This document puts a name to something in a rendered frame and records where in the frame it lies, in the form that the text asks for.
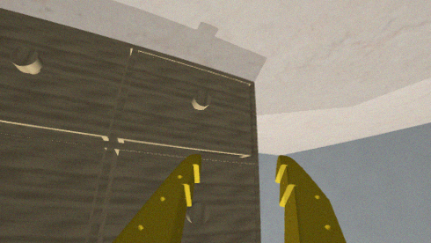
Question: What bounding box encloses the brown wooden chest of drawers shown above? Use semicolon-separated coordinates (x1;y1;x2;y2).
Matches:
0;8;261;243

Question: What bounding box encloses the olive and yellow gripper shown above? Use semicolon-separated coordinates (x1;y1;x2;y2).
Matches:
113;154;346;243

